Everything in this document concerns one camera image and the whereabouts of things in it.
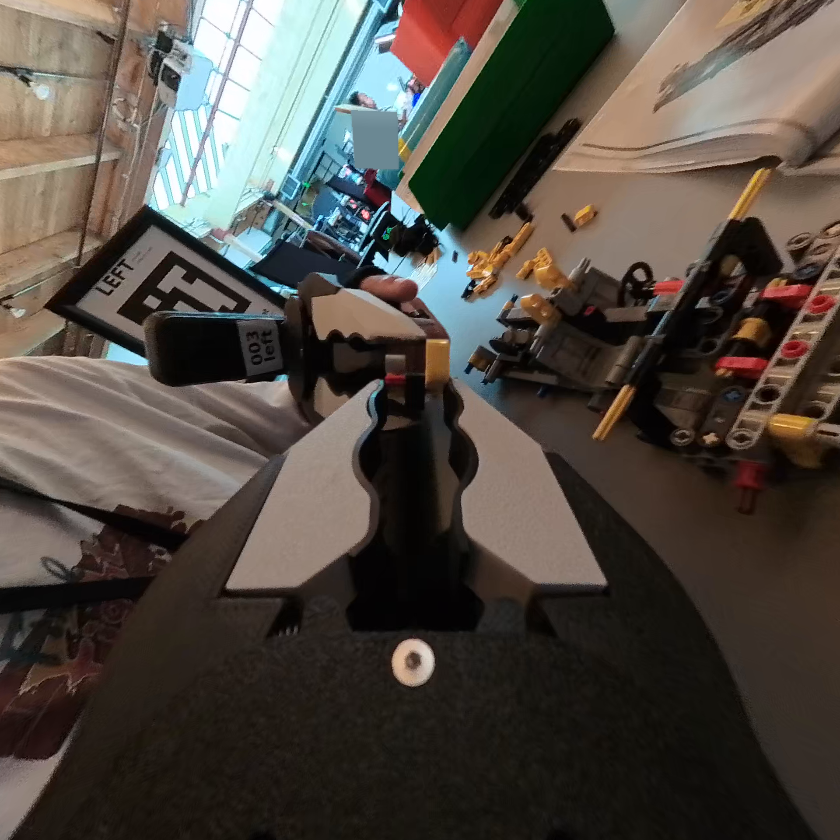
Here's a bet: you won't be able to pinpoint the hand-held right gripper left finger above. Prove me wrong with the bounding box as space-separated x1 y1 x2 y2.
225 381 388 597

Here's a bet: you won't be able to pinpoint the lego car model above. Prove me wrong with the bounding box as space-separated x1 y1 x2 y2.
469 217 840 513

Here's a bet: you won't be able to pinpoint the red plastic container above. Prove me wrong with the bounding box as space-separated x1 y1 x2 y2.
390 0 506 86

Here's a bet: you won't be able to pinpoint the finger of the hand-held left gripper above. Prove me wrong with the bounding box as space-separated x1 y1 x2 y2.
307 377 368 425
308 283 452 343

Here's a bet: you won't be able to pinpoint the teal rolled mat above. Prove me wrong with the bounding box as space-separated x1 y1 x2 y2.
397 36 473 152

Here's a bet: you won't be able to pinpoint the green plastic bin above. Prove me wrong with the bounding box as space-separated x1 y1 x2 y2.
397 0 616 231

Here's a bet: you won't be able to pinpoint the black device green lights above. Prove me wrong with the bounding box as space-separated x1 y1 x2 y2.
367 217 437 260

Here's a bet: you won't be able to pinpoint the lego instruction booklet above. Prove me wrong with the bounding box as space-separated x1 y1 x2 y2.
554 0 840 175

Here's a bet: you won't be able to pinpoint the black lanyard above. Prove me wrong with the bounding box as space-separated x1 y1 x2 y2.
0 479 198 614

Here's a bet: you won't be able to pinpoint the black lego beam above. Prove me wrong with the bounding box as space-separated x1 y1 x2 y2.
387 373 427 421

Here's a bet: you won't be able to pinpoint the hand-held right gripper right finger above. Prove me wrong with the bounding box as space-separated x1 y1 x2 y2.
449 381 608 599

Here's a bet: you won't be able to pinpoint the black and white sign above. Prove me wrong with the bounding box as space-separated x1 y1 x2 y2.
45 205 290 358

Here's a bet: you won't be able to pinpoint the pile of yellow lego parts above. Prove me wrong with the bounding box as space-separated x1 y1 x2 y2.
459 203 599 299

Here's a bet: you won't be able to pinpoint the person's left hand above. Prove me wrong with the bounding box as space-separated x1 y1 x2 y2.
360 273 421 304

